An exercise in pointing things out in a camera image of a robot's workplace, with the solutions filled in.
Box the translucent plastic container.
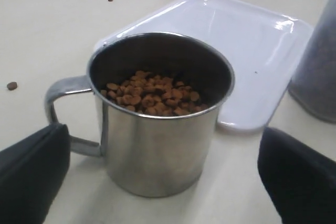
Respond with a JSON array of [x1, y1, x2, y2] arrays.
[[288, 0, 335, 123]]

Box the left steel mug with kibble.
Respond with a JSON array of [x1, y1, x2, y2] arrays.
[[44, 32, 235, 198]]

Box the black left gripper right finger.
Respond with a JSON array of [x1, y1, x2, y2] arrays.
[[257, 127, 335, 223]]

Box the loose kibble near tray corner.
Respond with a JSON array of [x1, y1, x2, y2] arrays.
[[6, 81, 18, 91]]

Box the white plastic tray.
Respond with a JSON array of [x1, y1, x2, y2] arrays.
[[95, 0, 313, 133]]

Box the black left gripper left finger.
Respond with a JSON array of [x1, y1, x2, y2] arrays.
[[1, 123, 70, 223]]

